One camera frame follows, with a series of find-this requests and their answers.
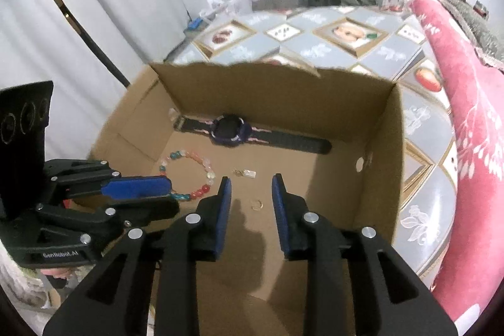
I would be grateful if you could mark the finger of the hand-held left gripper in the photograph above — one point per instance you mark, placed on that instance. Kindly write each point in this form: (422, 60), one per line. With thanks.
(138, 186)
(149, 211)

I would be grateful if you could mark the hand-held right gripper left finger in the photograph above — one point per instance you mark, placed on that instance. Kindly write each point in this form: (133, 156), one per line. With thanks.
(220, 218)

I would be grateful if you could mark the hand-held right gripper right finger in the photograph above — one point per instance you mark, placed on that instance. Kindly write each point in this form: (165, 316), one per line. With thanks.
(280, 218)

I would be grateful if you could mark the brown cardboard box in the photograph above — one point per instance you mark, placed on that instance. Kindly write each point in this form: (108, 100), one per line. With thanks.
(307, 170)

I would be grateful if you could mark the dark purple wristwatch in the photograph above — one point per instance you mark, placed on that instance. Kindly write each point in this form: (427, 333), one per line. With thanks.
(230, 129)

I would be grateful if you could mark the black metal pole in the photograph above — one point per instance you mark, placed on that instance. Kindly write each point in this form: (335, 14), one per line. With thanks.
(78, 25)

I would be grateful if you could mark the white curtain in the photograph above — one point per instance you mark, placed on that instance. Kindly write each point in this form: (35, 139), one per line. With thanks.
(98, 5)

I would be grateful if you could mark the small blue item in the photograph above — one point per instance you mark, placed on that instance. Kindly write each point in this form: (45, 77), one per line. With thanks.
(195, 25)

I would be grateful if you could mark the pink floral blanket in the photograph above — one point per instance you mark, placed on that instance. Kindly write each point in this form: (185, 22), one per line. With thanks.
(472, 147)

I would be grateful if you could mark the white plastic bag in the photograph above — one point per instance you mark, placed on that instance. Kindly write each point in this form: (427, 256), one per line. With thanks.
(230, 3)

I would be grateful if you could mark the grey patterned blanket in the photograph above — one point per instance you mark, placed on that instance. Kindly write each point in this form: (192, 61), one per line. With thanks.
(476, 29)

